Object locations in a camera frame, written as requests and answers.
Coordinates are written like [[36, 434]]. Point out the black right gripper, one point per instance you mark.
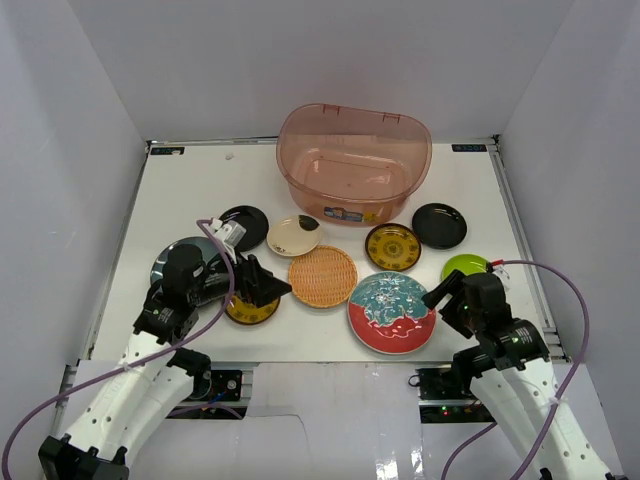
[[451, 284]]

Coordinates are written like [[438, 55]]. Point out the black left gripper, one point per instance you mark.
[[251, 282]]

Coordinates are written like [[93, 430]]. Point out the red and teal floral plate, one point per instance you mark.
[[387, 314]]

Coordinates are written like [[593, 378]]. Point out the blue-grey glazed plate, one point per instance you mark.
[[208, 248]]

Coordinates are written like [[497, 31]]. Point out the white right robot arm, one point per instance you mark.
[[511, 373]]

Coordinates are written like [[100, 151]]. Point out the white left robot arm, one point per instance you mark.
[[156, 371]]

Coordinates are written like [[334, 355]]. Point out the pink translucent plastic bin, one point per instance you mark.
[[351, 166]]

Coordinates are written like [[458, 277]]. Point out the yellow patterned plate left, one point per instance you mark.
[[247, 314]]

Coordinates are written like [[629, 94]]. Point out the yellow patterned plate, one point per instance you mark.
[[247, 314], [393, 247]]

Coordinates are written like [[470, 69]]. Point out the lime green plate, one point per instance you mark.
[[466, 263]]

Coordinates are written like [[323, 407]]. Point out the woven bamboo tray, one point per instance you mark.
[[323, 278]]

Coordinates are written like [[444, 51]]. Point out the cream plate with black spot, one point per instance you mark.
[[294, 236]]

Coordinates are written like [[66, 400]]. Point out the black plate left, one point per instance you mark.
[[253, 220]]

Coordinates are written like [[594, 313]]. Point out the black plate right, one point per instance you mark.
[[439, 226]]

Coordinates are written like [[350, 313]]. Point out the yellow patterned plate right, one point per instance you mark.
[[393, 247]]

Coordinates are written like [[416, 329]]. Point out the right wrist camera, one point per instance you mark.
[[497, 269]]

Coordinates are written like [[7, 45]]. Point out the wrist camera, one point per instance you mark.
[[497, 269], [229, 233]]

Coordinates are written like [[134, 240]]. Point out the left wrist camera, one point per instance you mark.
[[229, 233]]

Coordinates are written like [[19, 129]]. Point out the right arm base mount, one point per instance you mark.
[[441, 401]]

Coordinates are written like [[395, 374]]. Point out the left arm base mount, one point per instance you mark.
[[217, 395]]

